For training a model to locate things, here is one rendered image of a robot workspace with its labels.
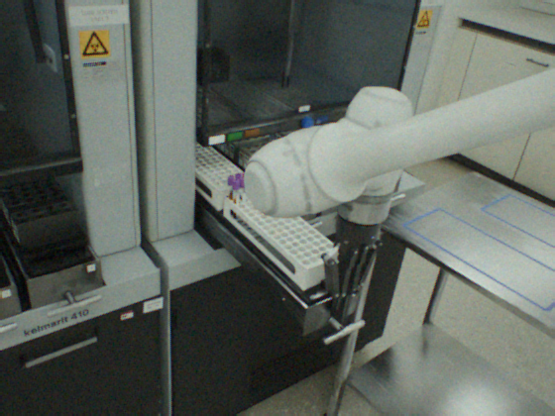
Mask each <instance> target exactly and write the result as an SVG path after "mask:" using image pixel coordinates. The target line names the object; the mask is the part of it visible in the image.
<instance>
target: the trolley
mask: <svg viewBox="0 0 555 416"><path fill-rule="evenodd" d="M381 232H383V233H384V234H386V235H387V236H389V237H391V238H392V239H393V240H394V241H398V242H399V243H401V244H402V245H404V246H405V247H406V248H408V249H409V250H411V251H413V252H414V253H417V254H418V255H420V256H421V257H423V258H424V259H426V260H428V261H429V262H430V263H432V264H435V265H437V266H438V267H440V270H439V274H438V276H437V279H436V282H435V285H434V288H433V290H432V293H431V296H430V299H429V305H428V308H427V311H426V313H425V316H424V319H423V322H422V324H421V326H420V327H418V329H416V330H415V331H413V332H412V333H410V334H407V335H406V336H405V337H404V338H402V339H401V340H399V341H398V342H396V343H395V344H394V345H393V346H390V347H388V348H387V349H385V350H384V351H383V352H382V353H380V354H379V355H377V356H376V357H374V358H372V359H371V360H369V361H368V362H366V363H365V364H363V365H361V366H360V367H359V368H356V369H355V370H353V371H352V372H350V373H349V374H348V370H349V367H350V362H351V358H352V355H353V352H354V348H355V345H356V340H357V336H358V333H359V329H358V330H356V331H354V332H352V333H348V334H347V335H345V337H344V342H343V345H342V350H341V354H340V358H339V362H338V366H337V370H336V379H335V382H334V387H333V391H332V395H331V399H330V404H329V407H328V412H327V413H325V414H324V415H322V416H340V415H339V414H338V413H339V409H340V405H341V401H342V397H343V393H344V390H345V386H346V384H347V385H348V386H349V387H350V388H351V389H352V390H353V391H354V392H355V393H357V394H359V395H360V397H361V398H362V399H363V400H364V401H365V402H366V403H368V404H369V405H371V406H372V407H373V409H374V410H375V411H376V412H378V413H379V414H380V415H381V416H555V409H554V408H553V407H551V406H550V405H548V404H547V403H546V402H544V401H543V400H542V399H540V398H538V397H537V396H535V395H534V394H532V393H531V392H530V391H529V390H528V389H526V388H525V387H524V386H521V385H519V384H518V383H517V382H516V381H515V380H513V379H512V378H510V377H509V376H508V375H506V374H505V373H503V372H502V371H500V370H499V369H497V368H496V367H495V366H493V365H492V364H491V363H489V362H488V361H485V360H484V359H482V358H481V357H480V356H479V355H478V354H476V353H475V352H474V351H472V350H471V349H469V348H467V347H466V346H465V345H463V344H462V343H460V342H459V341H458V340H456V339H455V338H454V337H453V336H450V335H449V334H447V333H446V332H444V331H443V330H442V329H441V328H440V327H438V326H437V325H436V324H434V323H433V320H434V317H435V314H436V311H437V309H438V306H439V303H440V300H441V295H442V292H443V289H444V287H445V284H446V282H447V279H448V276H449V274H450V275H452V276H454V277H456V278H457V279H459V280H460V281H462V282H464V283H465V284H466V285H467V286H469V287H471V288H474V289H475V290H477V291H478V292H479V293H481V294H482V295H484V296H485V297H487V298H489V299H490V300H491V301H493V302H495V303H496V304H498V305H499V306H501V307H502V308H503V309H505V310H506V311H508V312H510V313H513V314H514V315H515V316H517V317H518V318H520V319H521V320H523V321H525V322H526V323H527V324H528V325H530V326H533V327H535V328H536V329H538V330H540V332H542V333H543V334H545V335H547V336H548V337H550V338H551V339H554V340H555V208H551V207H550V206H548V205H545V204H543V203H541V202H539V201H537V200H536V199H534V198H531V197H529V196H525V195H524V194H522V193H520V192H518V191H515V190H513V189H512V188H510V187H508V186H506V185H504V184H499V183H498V182H496V181H494V180H492V179H490V178H487V177H486V176H484V175H482V174H480V173H478V172H471V173H468V174H466V175H464V176H462V177H460V178H458V179H455V180H453V181H452V182H450V183H447V184H443V185H440V186H439V187H437V188H434V189H432V190H430V191H427V192H426V193H424V194H421V195H417V196H416V197H413V198H411V199H409V200H406V201H404V202H403V203H400V204H398V205H396V206H393V207H390V208H389V211H388V216H387V217H386V218H385V219H384V220H383V221H382V222H381V229H380V234H379V236H378V238H379V239H381ZM375 259H376V257H375ZM374 263H375V260H374V261H373V263H372V265H371V267H370V272H369V275H368V276H367V278H366V281H365V283H364V285H363V286H361V288H360V292H359V300H358V304H357V309H356V311H355V312H353V313H351V314H349V317H348V321H347V326H348V325H350V324H352V323H354V322H356V321H359V320H361V317H362V313H363V310H364V306H365V302H366V298H367V294H368V290H369V286H370V278H371V275H372V271H373V267H374Z"/></svg>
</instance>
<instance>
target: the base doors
mask: <svg viewBox="0 0 555 416"><path fill-rule="evenodd" d="M526 58H533V60H535V61H537V62H540V63H543V64H549V67H548V68H546V67H543V66H540V65H538V64H536V63H533V62H530V61H527V60H525V59H526ZM504 60H507V61H510V62H512V63H514V64H517V68H515V67H512V66H510V65H507V64H504V63H503V61H504ZM551 68H555V56H554V55H551V54H549V53H545V52H540V51H537V50H534V49H531V48H528V47H525V46H519V45H516V44H513V43H510V42H507V41H504V40H501V39H498V38H495V37H491V36H489V35H483V34H478V33H476V32H473V31H470V30H466V29H464V28H461V27H457V29H456V33H455V35H454V39H453V43H452V49H451V52H450V56H449V59H448V63H447V67H446V69H445V73H444V77H443V81H442V84H441V87H440V94H439V98H438V101H437V104H436V108H435V109H437V108H440V107H442V106H445V105H447V104H452V103H455V102H458V101H461V100H464V99H466V98H469V97H472V96H474V95H476V94H479V93H482V92H488V91H490V90H493V89H496V88H499V87H501V86H503V85H506V84H509V83H512V82H514V81H516V80H522V79H524V78H527V77H529V76H532V75H535V74H537V73H540V72H543V71H546V70H549V69H551ZM460 154H462V155H464V156H466V157H467V158H469V159H471V160H473V161H476V162H478V163H480V164H482V165H484V166H486V167H487V168H489V169H491V170H493V171H495V172H497V173H500V174H502V175H504V176H506V177H508V178H510V179H513V181H515V182H517V183H519V184H523V185H524V186H526V187H528V188H530V189H532V190H534V191H536V192H537V193H539V194H541V195H543V196H547V197H549V198H550V199H552V200H555V127H550V128H547V129H543V130H540V131H537V132H534V133H530V134H526V135H524V136H520V137H516V138H513V139H506V140H503V141H499V142H497V143H493V144H489V145H487V146H483V147H479V148H476V149H473V150H466V151H463V152H460Z"/></svg>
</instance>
